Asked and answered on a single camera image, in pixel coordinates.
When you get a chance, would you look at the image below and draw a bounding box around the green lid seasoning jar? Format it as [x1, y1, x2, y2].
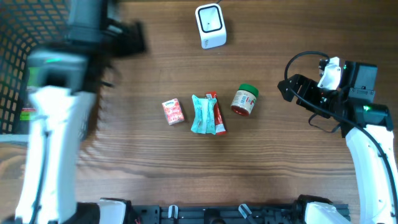
[231, 83, 259, 116]

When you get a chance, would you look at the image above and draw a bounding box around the red stick sachet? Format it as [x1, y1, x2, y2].
[205, 91, 227, 135]

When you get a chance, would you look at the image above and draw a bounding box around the teal snack packet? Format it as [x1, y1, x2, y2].
[191, 95, 217, 135]

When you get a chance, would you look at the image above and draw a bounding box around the red tissue pack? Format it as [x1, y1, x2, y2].
[162, 98, 185, 125]

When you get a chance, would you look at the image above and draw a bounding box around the green Haribo candy bag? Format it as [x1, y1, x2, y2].
[20, 67, 39, 121]

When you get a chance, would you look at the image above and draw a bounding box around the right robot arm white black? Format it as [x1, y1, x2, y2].
[277, 57, 397, 223]

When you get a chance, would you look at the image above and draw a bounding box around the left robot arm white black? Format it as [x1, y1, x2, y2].
[7, 0, 146, 223]

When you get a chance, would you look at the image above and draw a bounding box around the white barcode scanner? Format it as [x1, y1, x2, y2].
[195, 3, 227, 49]

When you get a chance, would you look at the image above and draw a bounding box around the grey plastic mesh basket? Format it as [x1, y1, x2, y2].
[0, 0, 103, 144]

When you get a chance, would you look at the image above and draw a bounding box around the black mounting rail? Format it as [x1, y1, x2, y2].
[130, 203, 351, 224]

